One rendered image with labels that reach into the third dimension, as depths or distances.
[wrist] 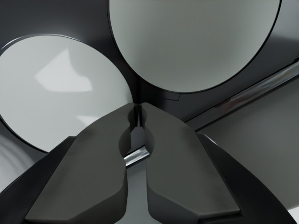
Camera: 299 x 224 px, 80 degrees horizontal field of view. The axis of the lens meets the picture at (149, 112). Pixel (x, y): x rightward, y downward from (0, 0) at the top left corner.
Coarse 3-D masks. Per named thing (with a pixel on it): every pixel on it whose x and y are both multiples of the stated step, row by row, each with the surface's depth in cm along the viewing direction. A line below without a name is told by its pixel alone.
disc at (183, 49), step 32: (128, 0) 10; (160, 0) 10; (192, 0) 10; (224, 0) 10; (256, 0) 10; (128, 32) 11; (160, 32) 11; (192, 32) 11; (224, 32) 11; (256, 32) 11; (160, 64) 12; (192, 64) 12; (224, 64) 12
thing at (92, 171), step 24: (96, 120) 10; (120, 120) 10; (72, 144) 8; (96, 144) 8; (120, 144) 8; (72, 168) 7; (96, 168) 7; (120, 168) 7; (48, 192) 6; (72, 192) 6; (96, 192) 6; (120, 192) 6; (48, 216) 5; (72, 216) 5; (96, 216) 6; (120, 216) 6
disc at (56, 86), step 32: (0, 64) 12; (32, 64) 12; (64, 64) 12; (96, 64) 12; (0, 96) 13; (32, 96) 13; (64, 96) 13; (96, 96) 13; (128, 96) 13; (32, 128) 14; (64, 128) 14
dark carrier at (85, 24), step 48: (0, 0) 10; (48, 0) 10; (96, 0) 10; (288, 0) 10; (0, 48) 11; (96, 48) 11; (288, 48) 12; (144, 96) 13; (192, 96) 13; (0, 144) 15
